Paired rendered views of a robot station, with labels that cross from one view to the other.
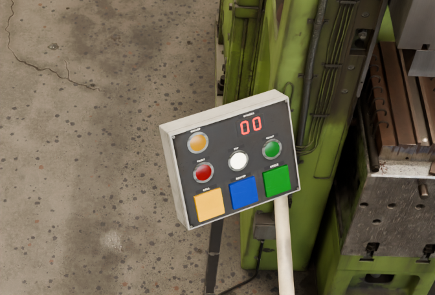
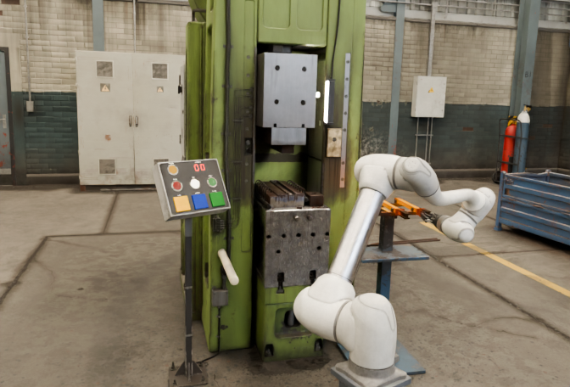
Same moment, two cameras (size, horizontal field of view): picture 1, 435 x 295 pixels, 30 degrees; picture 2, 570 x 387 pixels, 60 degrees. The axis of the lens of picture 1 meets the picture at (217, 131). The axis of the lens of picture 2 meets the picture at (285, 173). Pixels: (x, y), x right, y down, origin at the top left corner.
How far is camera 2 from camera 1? 1.71 m
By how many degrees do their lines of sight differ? 42
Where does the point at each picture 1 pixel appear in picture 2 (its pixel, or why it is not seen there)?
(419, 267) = not seen: hidden behind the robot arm
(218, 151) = (183, 176)
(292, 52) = (216, 154)
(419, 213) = (298, 242)
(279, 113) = (213, 165)
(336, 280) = (266, 317)
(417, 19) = (267, 108)
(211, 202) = (182, 201)
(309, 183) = (239, 256)
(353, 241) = (269, 272)
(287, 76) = not seen: hidden behind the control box
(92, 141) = (106, 317)
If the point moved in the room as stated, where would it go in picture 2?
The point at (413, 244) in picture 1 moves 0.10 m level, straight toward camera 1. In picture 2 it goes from (303, 271) to (298, 277)
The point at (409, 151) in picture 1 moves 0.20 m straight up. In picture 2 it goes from (284, 199) to (285, 165)
